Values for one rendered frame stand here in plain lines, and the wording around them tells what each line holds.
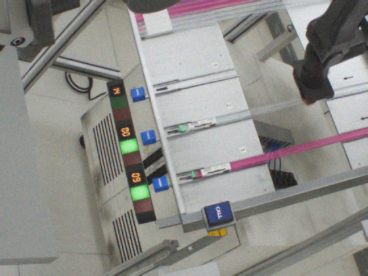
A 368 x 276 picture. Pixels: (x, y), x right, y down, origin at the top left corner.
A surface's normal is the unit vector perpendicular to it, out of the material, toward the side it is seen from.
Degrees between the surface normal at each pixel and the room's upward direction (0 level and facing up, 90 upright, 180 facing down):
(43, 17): 90
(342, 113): 44
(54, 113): 0
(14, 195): 0
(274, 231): 0
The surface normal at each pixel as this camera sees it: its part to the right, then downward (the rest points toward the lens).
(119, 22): 0.65, -0.48
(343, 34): 0.36, 0.85
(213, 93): -0.04, -0.44
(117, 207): -0.72, -0.14
